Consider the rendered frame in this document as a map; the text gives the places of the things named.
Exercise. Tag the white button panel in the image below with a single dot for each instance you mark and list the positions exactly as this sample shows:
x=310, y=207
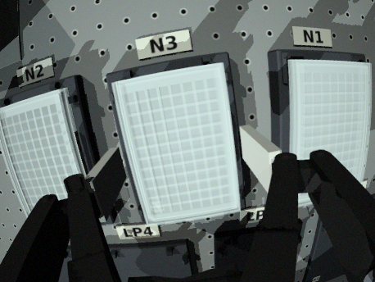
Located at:
x=10, y=49

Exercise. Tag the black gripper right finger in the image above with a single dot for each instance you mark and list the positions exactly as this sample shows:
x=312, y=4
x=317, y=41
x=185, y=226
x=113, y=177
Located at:
x=345, y=207

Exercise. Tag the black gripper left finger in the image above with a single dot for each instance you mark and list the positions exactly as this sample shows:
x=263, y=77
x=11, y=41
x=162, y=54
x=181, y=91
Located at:
x=38, y=251

